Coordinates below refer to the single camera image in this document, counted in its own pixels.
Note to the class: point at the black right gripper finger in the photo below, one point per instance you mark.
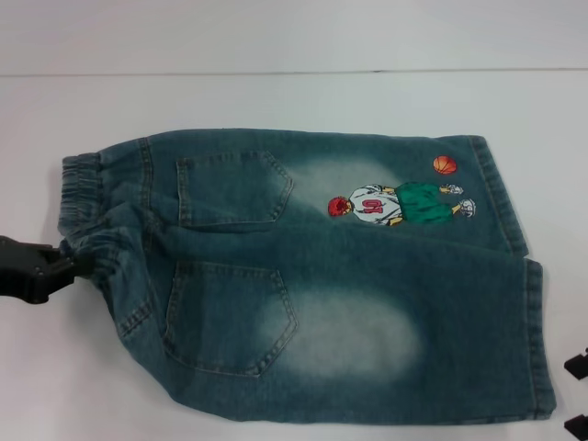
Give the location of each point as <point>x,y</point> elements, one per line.
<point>580,365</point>
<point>580,428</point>

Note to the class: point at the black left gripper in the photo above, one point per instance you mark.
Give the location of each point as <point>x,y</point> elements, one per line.
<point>20,268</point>

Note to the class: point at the blue denim shorts with embroidery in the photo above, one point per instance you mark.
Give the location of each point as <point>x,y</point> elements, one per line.
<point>321,285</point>

